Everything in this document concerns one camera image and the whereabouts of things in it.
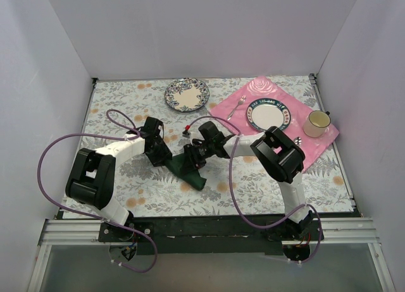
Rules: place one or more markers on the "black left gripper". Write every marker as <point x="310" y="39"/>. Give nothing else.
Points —
<point x="159" y="153"/>

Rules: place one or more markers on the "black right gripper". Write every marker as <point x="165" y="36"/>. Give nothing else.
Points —
<point x="191" y="156"/>

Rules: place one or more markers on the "dark green cloth napkin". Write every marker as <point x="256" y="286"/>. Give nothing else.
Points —
<point x="181" y="167"/>

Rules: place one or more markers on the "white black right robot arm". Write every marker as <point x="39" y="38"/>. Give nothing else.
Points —
<point x="280" y="157"/>

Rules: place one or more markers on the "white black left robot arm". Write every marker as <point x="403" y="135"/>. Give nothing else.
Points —
<point x="92" y="178"/>

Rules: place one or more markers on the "pink rose placemat cloth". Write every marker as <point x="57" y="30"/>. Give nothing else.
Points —
<point x="318" y="151"/>

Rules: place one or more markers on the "silver fork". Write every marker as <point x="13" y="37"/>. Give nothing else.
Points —
<point x="239" y="103"/>

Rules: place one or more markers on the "blue floral ceramic plate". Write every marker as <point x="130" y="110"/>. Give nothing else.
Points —
<point x="187" y="94"/>

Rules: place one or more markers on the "green rimmed white plate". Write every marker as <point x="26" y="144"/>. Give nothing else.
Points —
<point x="264" y="113"/>

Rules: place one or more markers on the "silver spoon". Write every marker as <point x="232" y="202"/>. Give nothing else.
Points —
<point x="298" y="141"/>

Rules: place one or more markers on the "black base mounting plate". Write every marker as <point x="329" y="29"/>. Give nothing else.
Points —
<point x="206" y="234"/>

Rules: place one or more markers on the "cream enamel mug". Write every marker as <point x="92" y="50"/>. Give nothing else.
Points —
<point x="316" y="124"/>

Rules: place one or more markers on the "aluminium frame rail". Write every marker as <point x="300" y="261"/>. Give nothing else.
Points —
<point x="336" y="230"/>

